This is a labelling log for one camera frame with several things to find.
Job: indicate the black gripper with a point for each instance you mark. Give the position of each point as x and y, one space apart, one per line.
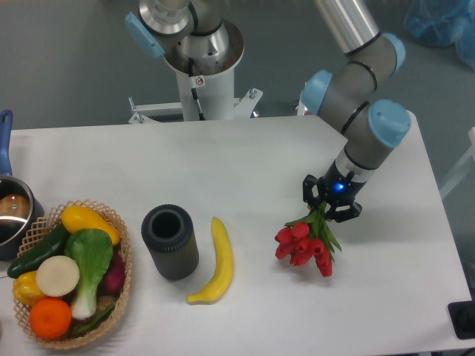
336 190

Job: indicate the red tulip bouquet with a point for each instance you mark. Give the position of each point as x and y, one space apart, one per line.
308 238

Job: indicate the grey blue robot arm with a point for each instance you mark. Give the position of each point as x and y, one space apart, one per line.
372 130

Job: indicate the yellow banana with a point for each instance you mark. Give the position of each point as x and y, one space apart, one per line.
224 268

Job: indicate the black device at edge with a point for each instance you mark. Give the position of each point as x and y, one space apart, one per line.
462 319

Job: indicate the dark grey ribbed vase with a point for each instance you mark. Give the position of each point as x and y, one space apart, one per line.
168 233

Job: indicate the blue plastic bag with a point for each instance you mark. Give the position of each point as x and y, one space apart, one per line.
443 24

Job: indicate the purple sweet potato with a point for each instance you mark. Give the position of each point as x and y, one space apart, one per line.
114 278

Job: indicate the green bok choy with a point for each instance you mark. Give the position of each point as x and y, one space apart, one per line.
91 249

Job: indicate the green chili pepper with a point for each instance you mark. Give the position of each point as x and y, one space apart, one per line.
93 323

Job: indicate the yellow squash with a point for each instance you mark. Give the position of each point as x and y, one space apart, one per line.
77 217

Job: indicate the woven wicker basket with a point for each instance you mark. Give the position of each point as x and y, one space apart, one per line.
39 230

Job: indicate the dark green cucumber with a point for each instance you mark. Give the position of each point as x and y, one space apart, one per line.
52 245

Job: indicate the white round radish slice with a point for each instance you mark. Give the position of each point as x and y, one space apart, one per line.
57 276

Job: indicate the orange fruit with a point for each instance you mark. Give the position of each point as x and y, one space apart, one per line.
50 318

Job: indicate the yellow bell pepper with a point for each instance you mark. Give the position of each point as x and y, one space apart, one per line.
26 290

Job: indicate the white frame at right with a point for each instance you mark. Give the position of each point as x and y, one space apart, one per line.
459 170

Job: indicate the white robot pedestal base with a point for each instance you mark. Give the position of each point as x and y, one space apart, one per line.
204 67

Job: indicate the blue pot with handle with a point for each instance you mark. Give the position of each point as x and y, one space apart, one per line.
19 207

